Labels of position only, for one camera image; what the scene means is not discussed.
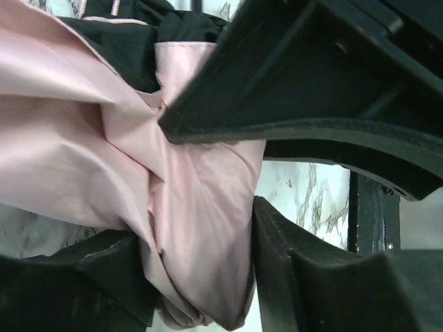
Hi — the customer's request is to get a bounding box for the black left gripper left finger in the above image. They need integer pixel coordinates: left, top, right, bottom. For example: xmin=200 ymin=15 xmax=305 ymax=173
xmin=1 ymin=230 xmax=158 ymax=332

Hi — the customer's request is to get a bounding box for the pink folding umbrella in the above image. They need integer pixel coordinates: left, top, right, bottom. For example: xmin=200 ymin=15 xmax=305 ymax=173
xmin=1 ymin=1 xmax=266 ymax=331

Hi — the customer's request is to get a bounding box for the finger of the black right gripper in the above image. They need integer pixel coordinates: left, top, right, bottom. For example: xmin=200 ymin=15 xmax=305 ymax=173
xmin=347 ymin=172 xmax=401 ymax=255
xmin=159 ymin=1 xmax=442 ymax=200

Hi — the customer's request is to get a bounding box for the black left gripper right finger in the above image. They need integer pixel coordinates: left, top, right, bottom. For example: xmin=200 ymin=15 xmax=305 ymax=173
xmin=253 ymin=196 xmax=442 ymax=332

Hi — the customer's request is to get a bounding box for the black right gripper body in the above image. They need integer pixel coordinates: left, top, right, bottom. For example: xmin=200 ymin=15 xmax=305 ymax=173
xmin=318 ymin=1 xmax=442 ymax=90

